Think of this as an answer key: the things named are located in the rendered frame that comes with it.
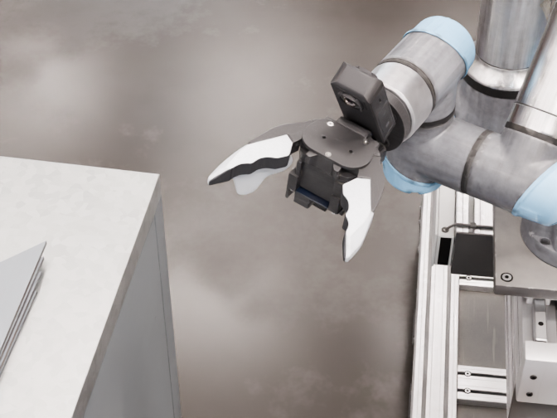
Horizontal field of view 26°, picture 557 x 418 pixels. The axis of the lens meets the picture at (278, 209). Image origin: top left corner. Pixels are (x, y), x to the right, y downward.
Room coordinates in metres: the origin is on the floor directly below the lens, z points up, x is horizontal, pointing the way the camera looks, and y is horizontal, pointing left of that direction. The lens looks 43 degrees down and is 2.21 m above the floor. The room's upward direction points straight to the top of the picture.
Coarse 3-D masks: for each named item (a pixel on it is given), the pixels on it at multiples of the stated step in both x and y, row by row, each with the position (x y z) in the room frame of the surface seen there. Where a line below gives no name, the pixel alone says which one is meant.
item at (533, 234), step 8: (528, 224) 1.18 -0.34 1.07; (536, 224) 1.16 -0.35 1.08; (528, 232) 1.17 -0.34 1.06; (536, 232) 1.16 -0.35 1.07; (544, 232) 1.16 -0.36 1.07; (552, 232) 1.15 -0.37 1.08; (528, 240) 1.16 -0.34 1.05; (536, 240) 1.15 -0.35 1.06; (544, 240) 1.16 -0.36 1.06; (552, 240) 1.14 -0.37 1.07; (528, 248) 1.16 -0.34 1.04; (536, 248) 1.15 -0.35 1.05; (544, 248) 1.14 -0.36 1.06; (552, 248) 1.14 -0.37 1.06; (536, 256) 1.14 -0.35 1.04; (544, 256) 1.14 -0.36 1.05; (552, 256) 1.13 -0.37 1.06; (552, 264) 1.13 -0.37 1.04
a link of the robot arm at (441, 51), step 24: (432, 24) 1.07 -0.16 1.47; (456, 24) 1.07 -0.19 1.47; (408, 48) 1.02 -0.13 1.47; (432, 48) 1.02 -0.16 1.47; (456, 48) 1.04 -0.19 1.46; (432, 72) 0.99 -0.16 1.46; (456, 72) 1.02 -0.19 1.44; (432, 96) 0.98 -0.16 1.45; (456, 96) 1.03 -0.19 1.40; (432, 120) 1.00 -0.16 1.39
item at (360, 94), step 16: (336, 80) 0.88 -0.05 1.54; (352, 80) 0.88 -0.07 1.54; (368, 80) 0.88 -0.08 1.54; (336, 96) 0.90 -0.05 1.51; (352, 96) 0.87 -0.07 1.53; (368, 96) 0.87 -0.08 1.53; (384, 96) 0.88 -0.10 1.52; (352, 112) 0.90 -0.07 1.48; (368, 112) 0.88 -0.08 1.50; (384, 112) 0.89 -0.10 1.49; (368, 128) 0.91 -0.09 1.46; (384, 128) 0.90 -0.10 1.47
